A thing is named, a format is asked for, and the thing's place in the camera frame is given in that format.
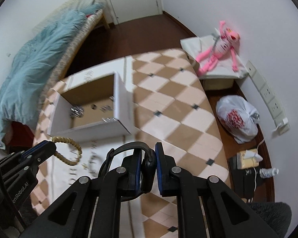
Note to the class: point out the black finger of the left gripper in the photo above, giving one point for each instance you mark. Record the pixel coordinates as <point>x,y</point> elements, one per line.
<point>30,158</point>

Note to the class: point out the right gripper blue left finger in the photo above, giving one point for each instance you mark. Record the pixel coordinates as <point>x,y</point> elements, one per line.
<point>131,183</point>

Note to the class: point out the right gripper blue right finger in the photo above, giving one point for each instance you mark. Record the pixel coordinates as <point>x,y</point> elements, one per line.
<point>166,182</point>

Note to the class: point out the checkered brown pink tablecloth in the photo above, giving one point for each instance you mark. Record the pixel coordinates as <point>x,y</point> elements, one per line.
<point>169,106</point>

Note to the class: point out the white printed paper bag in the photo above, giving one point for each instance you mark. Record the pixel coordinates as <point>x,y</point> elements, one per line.
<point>61,176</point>

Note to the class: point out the teal blanket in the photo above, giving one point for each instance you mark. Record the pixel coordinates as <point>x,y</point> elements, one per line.
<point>32,67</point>

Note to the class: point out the tissue box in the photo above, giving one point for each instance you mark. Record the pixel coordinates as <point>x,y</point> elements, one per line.
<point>248,159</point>

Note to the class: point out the white cardboard box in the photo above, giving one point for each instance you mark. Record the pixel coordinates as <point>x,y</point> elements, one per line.
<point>96,110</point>

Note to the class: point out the white plastic bag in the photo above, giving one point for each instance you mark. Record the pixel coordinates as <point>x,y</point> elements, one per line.
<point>239,117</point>

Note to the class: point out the white plastic bottle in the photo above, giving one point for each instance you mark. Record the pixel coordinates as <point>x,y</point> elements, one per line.
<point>268,173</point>

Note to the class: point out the dark fuzzy stool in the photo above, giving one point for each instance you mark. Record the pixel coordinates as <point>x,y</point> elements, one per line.
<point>276,214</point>

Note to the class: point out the white power strip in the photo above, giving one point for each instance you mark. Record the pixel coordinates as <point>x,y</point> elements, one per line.
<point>270,99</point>

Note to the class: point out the white cloth on box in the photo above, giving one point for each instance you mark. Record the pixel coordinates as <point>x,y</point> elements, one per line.
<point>223,70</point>

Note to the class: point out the pink panther plush toy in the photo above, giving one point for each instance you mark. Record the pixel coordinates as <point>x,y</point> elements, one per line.
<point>223,44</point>

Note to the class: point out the bed mattress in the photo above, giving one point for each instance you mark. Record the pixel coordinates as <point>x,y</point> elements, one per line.
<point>91,21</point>

